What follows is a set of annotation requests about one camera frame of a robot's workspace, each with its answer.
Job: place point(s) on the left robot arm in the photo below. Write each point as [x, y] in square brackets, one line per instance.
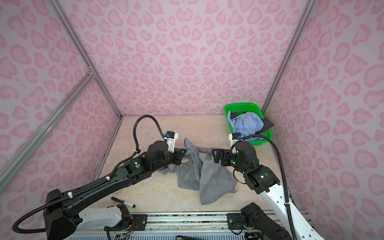
[63, 214]

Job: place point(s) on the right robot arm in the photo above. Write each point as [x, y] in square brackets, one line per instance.
[243, 158]

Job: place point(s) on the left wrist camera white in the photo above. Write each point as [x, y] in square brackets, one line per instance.
[171, 138]

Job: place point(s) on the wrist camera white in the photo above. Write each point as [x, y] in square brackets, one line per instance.
[234, 137]
[171, 138]

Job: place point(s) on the grey long sleeve shirt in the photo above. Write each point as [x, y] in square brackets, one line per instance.
[202, 174]

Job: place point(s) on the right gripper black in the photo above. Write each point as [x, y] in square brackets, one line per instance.
[226, 152]

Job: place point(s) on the black shirt in basket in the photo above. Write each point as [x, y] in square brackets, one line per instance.
[267, 123]

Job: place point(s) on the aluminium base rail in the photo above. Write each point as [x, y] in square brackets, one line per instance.
[119, 219]

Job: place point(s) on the light blue shirt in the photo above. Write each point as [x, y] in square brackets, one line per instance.
[244, 123]

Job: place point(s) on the black marker pen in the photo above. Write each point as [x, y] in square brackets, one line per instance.
[120, 201]

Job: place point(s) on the green plastic basket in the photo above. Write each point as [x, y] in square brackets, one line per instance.
[247, 119]

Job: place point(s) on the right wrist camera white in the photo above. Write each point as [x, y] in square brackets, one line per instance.
[234, 137]

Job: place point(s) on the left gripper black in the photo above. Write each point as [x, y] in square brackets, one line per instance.
[179, 154]

